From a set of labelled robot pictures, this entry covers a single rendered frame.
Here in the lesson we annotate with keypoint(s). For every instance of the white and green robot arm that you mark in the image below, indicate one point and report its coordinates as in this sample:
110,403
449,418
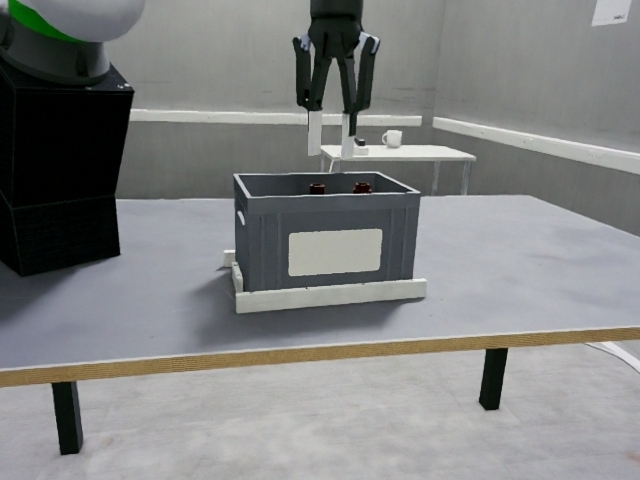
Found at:
30,43

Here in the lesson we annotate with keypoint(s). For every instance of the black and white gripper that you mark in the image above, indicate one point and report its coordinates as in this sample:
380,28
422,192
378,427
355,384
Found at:
335,32

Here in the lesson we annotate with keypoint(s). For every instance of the grey plastic crate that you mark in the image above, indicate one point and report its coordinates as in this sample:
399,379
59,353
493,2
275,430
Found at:
286,238

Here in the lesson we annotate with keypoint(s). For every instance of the brown bottle with green label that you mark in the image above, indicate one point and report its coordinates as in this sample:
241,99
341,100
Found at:
362,188

